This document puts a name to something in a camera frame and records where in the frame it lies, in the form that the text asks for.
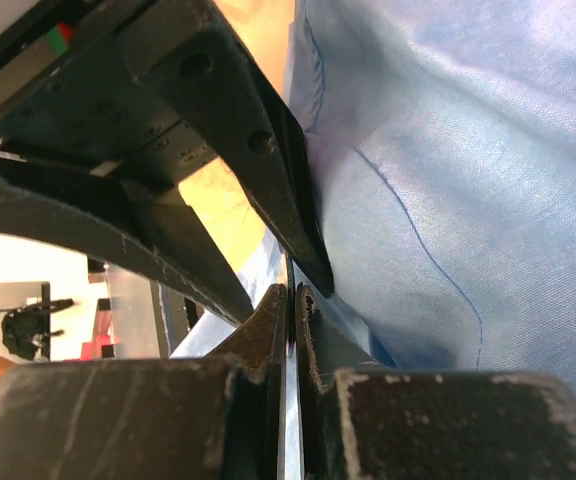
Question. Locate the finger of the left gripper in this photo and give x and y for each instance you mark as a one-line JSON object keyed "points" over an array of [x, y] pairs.
{"points": [[156, 236], [191, 58]]}

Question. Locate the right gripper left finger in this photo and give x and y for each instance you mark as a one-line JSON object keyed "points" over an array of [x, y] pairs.
{"points": [[214, 417]]}

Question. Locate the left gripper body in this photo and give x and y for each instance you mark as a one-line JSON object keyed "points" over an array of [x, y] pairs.
{"points": [[67, 95]]}

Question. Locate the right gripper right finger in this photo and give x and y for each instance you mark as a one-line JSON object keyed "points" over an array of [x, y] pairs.
{"points": [[363, 420]]}

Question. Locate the light blue shirt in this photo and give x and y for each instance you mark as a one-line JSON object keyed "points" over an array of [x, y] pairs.
{"points": [[442, 144]]}

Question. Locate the round blue brooch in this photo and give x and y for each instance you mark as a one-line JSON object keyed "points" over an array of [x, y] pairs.
{"points": [[289, 274]]}

